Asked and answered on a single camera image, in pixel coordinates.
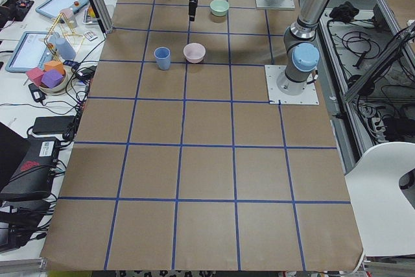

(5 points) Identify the blue cup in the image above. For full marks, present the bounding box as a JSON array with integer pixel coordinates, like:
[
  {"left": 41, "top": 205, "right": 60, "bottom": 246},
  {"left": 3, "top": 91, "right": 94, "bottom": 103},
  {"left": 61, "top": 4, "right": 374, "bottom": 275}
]
[
  {"left": 154, "top": 47, "right": 171, "bottom": 71},
  {"left": 56, "top": 37, "right": 76, "bottom": 60}
]

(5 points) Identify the bowl of foam blocks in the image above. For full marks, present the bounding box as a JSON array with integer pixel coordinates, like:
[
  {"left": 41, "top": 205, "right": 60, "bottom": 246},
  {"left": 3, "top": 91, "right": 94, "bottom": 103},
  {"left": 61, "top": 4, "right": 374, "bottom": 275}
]
[{"left": 26, "top": 60, "right": 69, "bottom": 95}]

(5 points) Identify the white chair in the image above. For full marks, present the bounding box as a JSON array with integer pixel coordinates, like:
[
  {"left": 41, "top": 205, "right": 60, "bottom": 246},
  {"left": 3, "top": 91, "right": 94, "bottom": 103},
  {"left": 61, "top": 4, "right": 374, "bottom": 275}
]
[{"left": 346, "top": 142, "right": 414, "bottom": 257}]

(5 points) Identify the pink cup on desk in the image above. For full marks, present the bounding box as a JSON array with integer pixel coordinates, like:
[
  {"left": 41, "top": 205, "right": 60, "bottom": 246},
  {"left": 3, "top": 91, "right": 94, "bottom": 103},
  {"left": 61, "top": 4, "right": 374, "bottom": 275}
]
[{"left": 60, "top": 8, "right": 74, "bottom": 22}]

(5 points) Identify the green bowl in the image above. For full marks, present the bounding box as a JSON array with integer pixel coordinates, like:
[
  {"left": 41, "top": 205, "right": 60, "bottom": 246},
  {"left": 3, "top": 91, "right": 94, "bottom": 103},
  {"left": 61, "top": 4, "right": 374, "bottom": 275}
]
[{"left": 209, "top": 0, "right": 230, "bottom": 17}]

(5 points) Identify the blue cup on rack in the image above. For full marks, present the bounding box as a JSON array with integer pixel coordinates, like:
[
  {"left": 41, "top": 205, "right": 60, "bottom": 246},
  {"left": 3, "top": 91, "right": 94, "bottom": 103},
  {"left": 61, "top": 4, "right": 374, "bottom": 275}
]
[{"left": 56, "top": 37, "right": 76, "bottom": 60}]

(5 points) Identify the gold wire rack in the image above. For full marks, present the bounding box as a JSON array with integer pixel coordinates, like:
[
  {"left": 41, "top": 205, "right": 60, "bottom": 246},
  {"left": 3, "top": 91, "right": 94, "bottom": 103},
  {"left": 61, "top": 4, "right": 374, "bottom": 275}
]
[{"left": 43, "top": 13, "right": 85, "bottom": 60}]

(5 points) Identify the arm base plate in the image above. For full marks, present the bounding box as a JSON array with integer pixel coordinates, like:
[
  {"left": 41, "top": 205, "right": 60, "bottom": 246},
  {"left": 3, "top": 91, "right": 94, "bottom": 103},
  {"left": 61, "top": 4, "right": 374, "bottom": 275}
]
[
  {"left": 265, "top": 65, "right": 319, "bottom": 105},
  {"left": 255, "top": 0, "right": 295, "bottom": 10}
]

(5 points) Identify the pink bowl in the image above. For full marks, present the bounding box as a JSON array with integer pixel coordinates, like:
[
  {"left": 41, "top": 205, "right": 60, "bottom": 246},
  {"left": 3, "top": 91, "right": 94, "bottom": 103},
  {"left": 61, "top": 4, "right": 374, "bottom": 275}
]
[{"left": 183, "top": 43, "right": 206, "bottom": 64}]

